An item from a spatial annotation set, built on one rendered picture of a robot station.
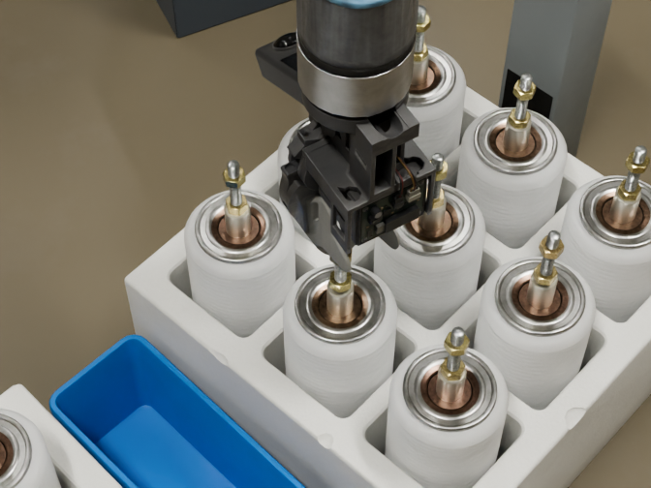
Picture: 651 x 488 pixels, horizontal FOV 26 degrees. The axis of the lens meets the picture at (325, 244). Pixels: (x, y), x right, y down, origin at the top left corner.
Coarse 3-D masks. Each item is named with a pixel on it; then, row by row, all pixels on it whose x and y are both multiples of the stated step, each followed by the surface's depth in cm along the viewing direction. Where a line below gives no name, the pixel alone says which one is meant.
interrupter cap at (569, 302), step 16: (512, 272) 119; (528, 272) 119; (560, 272) 119; (496, 288) 118; (512, 288) 118; (560, 288) 118; (576, 288) 118; (496, 304) 117; (512, 304) 117; (528, 304) 117; (560, 304) 117; (576, 304) 117; (512, 320) 116; (528, 320) 116; (544, 320) 116; (560, 320) 116; (576, 320) 116; (544, 336) 115
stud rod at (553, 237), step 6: (552, 234) 110; (558, 234) 110; (546, 240) 111; (552, 240) 110; (558, 240) 110; (546, 246) 111; (552, 246) 111; (546, 264) 113; (552, 264) 113; (540, 270) 114; (546, 270) 113
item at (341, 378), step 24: (384, 288) 118; (288, 312) 117; (288, 336) 117; (384, 336) 116; (288, 360) 121; (312, 360) 116; (336, 360) 115; (360, 360) 116; (384, 360) 119; (312, 384) 120; (336, 384) 119; (360, 384) 119; (336, 408) 122
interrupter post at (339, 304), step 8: (328, 288) 115; (352, 288) 115; (328, 296) 115; (336, 296) 114; (344, 296) 114; (352, 296) 115; (328, 304) 116; (336, 304) 115; (344, 304) 115; (352, 304) 116; (336, 312) 116; (344, 312) 116
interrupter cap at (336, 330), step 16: (320, 272) 119; (352, 272) 119; (304, 288) 118; (320, 288) 118; (368, 288) 118; (304, 304) 117; (320, 304) 117; (368, 304) 117; (384, 304) 117; (304, 320) 116; (320, 320) 116; (336, 320) 116; (352, 320) 116; (368, 320) 116; (320, 336) 115; (336, 336) 115; (352, 336) 115; (368, 336) 116
